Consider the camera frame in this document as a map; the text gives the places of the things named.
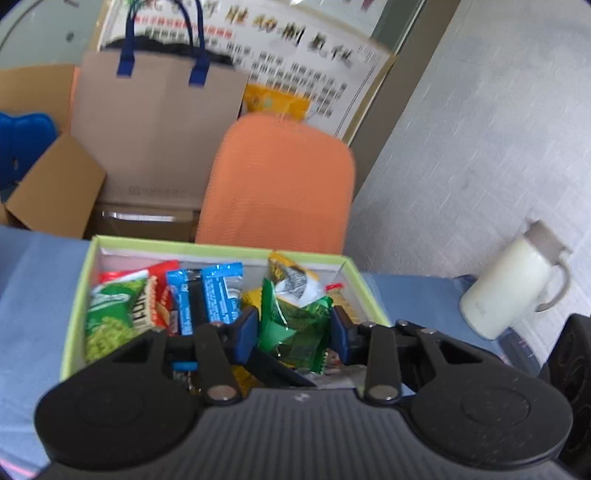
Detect clear cracker packet red ends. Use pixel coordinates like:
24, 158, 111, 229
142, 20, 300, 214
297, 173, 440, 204
324, 283, 363, 325

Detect green biscuit packet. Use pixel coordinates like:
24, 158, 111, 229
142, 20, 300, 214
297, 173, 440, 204
257, 277, 334, 376

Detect blue plastic object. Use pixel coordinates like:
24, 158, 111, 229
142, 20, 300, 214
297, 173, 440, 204
0, 112, 58, 204

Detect taped cardboard box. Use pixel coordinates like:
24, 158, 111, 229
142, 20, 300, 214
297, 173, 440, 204
88, 203, 200, 243

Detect wall poster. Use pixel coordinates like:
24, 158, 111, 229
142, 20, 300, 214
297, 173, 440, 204
99, 0, 398, 139

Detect open cardboard box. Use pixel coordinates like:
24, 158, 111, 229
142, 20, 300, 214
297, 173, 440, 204
0, 65, 108, 240

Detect black device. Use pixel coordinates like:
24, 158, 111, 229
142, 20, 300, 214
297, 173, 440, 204
540, 314, 591, 478

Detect brown paper bag blue handles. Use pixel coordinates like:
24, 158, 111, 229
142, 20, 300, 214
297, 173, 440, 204
69, 0, 250, 210

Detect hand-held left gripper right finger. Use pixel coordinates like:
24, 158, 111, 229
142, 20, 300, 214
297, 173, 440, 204
330, 306, 491, 408

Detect blue tablecloth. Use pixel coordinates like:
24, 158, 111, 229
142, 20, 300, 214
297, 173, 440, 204
0, 226, 555, 480

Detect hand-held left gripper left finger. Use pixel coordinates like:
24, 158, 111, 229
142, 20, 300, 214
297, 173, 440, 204
111, 306, 260, 407

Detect orange red snack packet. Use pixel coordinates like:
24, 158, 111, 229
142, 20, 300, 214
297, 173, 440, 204
98, 260, 182, 334

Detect orange chair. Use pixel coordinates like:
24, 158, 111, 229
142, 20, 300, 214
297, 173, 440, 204
195, 113, 357, 256

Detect yellow white snack packet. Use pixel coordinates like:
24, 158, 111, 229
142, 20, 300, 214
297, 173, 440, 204
268, 251, 326, 306

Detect yellow plastic bag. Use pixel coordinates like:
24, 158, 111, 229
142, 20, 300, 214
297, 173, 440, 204
242, 83, 312, 123

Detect green pea snack packet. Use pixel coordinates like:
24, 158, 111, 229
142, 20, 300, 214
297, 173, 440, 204
85, 276, 149, 363

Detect blue snack packet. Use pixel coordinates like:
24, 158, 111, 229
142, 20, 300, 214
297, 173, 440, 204
201, 262, 244, 325
165, 269, 205, 337

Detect light green cardboard box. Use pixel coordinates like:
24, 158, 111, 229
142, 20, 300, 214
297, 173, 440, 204
60, 234, 393, 384

